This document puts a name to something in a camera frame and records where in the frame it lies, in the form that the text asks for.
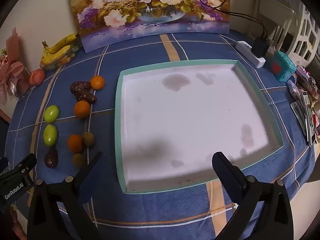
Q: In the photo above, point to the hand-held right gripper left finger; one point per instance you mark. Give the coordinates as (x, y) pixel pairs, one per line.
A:
(92, 165)

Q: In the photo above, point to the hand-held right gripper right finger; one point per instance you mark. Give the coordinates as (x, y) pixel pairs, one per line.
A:
(225, 172)

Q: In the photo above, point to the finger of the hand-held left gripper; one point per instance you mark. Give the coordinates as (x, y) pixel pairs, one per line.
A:
(22, 166)

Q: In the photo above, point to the brown kiwi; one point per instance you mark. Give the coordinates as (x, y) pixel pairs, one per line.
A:
(88, 139)
(78, 160)

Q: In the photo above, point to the orange mandarin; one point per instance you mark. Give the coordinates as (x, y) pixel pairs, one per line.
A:
(75, 143)
(82, 109)
(97, 82)

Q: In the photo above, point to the green mango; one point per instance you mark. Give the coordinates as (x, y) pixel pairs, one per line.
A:
(50, 135)
(51, 113)

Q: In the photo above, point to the white tray with green rim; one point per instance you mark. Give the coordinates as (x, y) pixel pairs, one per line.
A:
(187, 120)

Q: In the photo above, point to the blue plaid tablecloth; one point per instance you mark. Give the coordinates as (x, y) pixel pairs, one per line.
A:
(175, 215)

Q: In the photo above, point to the red peach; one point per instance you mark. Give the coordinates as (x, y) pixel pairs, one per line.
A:
(37, 76)

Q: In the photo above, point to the white purple handheld device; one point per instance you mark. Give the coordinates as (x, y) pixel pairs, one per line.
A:
(293, 90)

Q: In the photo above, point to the small decorative fruit cluster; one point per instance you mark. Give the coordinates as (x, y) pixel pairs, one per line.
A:
(67, 57)

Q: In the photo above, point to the teal toy box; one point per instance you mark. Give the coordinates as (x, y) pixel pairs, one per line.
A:
(281, 66)

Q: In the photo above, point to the white power strip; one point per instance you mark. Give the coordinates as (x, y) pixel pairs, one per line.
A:
(246, 51)

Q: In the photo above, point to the yellow banana bunch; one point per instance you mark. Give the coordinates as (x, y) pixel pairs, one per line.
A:
(60, 46)

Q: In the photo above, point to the black white spotted pouch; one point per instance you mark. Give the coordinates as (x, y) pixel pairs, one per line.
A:
(312, 83)

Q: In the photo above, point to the black charger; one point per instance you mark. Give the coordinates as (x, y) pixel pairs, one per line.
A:
(260, 47)

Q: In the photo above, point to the white wooden chair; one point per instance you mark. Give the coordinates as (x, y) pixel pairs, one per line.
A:
(275, 12)

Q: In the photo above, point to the flower painting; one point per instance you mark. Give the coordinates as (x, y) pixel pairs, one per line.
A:
(150, 7)

